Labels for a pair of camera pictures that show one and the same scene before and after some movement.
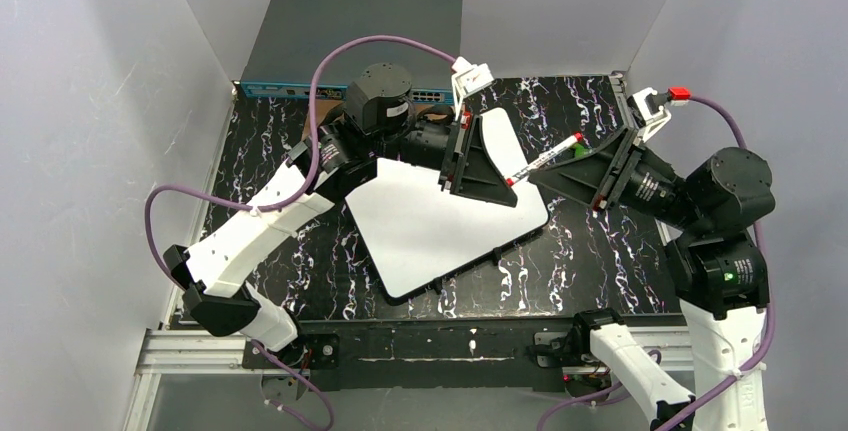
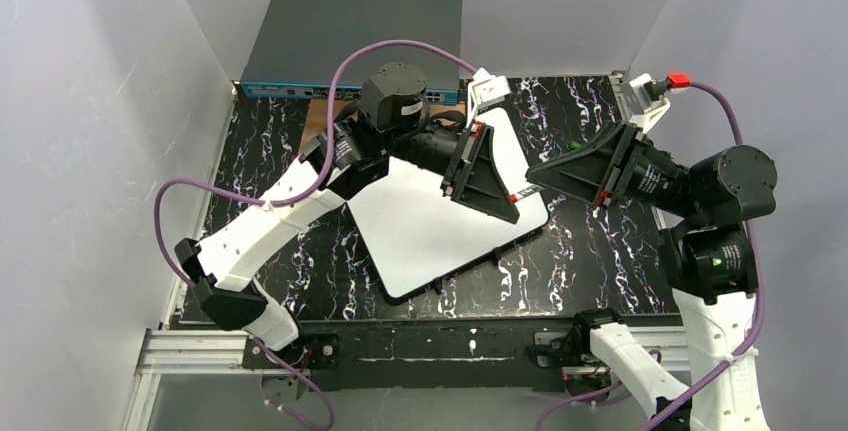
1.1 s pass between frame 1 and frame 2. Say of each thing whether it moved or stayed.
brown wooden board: stayed
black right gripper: stayed
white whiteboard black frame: stayed
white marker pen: moved
